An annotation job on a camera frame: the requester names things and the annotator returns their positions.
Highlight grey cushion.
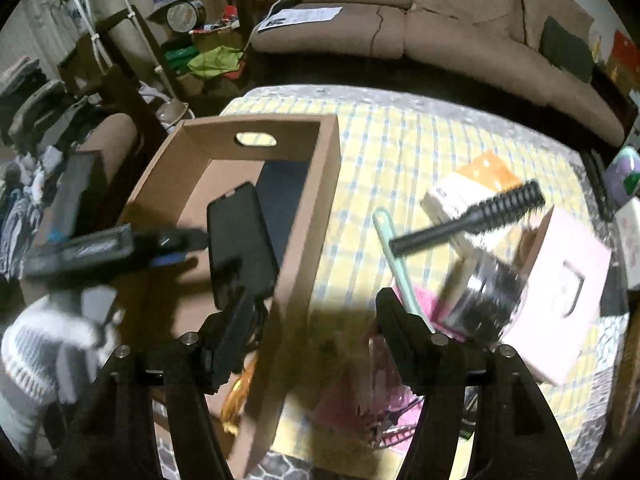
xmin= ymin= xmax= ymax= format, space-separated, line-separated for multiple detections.
xmin=540 ymin=15 xmax=596 ymax=83

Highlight white and orange box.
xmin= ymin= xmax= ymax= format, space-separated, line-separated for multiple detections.
xmin=420 ymin=152 xmax=526 ymax=256

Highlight green cloth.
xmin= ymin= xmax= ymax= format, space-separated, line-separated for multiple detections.
xmin=187 ymin=46 xmax=246 ymax=78

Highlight brown armchair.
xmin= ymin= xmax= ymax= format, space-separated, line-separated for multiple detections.
xmin=75 ymin=112 xmax=138 ymax=201

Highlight yellow patterned mat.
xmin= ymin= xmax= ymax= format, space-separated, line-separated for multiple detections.
xmin=150 ymin=85 xmax=631 ymax=471

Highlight white rope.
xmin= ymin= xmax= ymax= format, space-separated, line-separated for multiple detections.
xmin=57 ymin=0 xmax=166 ymax=76

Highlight orange claw hair clip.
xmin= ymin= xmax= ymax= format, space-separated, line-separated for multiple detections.
xmin=220 ymin=365 xmax=256 ymax=436

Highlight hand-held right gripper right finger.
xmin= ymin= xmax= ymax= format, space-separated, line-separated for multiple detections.
xmin=375 ymin=287 xmax=576 ymax=480

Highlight person's left forearm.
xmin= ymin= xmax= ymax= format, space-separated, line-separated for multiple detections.
xmin=0 ymin=295 xmax=123 ymax=461

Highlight black phone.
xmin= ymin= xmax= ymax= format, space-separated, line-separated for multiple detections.
xmin=206 ymin=182 xmax=281 ymax=311

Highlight black rectangular device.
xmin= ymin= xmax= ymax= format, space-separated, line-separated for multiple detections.
xmin=50 ymin=152 xmax=103 ymax=241

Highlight brown cardboard box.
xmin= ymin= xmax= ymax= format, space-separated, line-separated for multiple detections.
xmin=117 ymin=115 xmax=343 ymax=478

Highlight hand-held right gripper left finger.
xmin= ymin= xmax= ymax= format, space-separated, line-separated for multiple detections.
xmin=60 ymin=290 xmax=261 ymax=480

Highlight red boxes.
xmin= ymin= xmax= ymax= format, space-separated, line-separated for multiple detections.
xmin=607 ymin=30 xmax=640 ymax=81

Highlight white paper sheet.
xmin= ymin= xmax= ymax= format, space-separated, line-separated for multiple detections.
xmin=257 ymin=6 xmax=343 ymax=31

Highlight teal comb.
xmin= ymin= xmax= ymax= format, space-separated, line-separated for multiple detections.
xmin=372 ymin=207 xmax=436 ymax=333

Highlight pink packet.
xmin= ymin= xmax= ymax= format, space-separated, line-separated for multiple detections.
xmin=310 ymin=280 xmax=431 ymax=451

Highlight lavender round item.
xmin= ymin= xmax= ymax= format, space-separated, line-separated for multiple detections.
xmin=602 ymin=147 xmax=640 ymax=208

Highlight pile of clothes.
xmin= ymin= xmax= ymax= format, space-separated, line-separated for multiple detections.
xmin=0 ymin=55 xmax=71 ymax=281

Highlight dark wooden chair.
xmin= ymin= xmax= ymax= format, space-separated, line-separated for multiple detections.
xmin=57 ymin=5 xmax=181 ymax=126

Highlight beige sofa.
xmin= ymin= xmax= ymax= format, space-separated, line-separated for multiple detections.
xmin=247 ymin=0 xmax=628 ymax=148

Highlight brown claw hair clip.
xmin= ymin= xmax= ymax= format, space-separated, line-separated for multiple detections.
xmin=370 ymin=410 xmax=426 ymax=453

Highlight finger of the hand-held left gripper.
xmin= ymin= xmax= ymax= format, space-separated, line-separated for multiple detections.
xmin=132 ymin=227 xmax=208 ymax=268

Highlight black round hair brush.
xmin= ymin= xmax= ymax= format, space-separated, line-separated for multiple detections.
xmin=389 ymin=179 xmax=547 ymax=257

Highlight pink box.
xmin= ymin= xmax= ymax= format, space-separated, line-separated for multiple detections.
xmin=500 ymin=205 xmax=613 ymax=386

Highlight round metal tin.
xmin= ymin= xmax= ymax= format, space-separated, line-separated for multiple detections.
xmin=166 ymin=0 xmax=206 ymax=33

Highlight black remote control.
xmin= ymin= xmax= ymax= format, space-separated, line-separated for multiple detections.
xmin=582 ymin=150 xmax=613 ymax=221

